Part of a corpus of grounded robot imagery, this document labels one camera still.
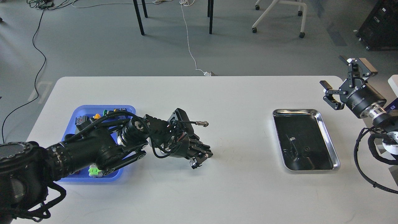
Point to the yellow push button switch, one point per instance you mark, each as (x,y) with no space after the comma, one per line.
(82,121)

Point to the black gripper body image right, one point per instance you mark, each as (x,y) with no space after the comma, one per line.
(360,96)

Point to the white chair base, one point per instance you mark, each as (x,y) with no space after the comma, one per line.
(302,11)

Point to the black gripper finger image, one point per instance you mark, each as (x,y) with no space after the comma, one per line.
(197,158)
(329,92)
(198,149)
(358,68)

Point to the black equipment case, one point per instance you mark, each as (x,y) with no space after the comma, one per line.
(379,31)

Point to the silver metal tray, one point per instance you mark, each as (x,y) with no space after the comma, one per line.
(305,144)

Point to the blue plastic tray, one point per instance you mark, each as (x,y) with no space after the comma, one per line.
(90,111)

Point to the green push button switch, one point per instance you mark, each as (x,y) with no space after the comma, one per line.
(118,117)

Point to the white object right edge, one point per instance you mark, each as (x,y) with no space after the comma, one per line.
(393,83)

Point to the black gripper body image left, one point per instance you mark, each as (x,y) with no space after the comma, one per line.
(180,145)

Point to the black robot arm image left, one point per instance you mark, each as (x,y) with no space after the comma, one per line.
(29,172)

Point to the silver green switch part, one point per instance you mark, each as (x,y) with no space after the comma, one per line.
(94,172)

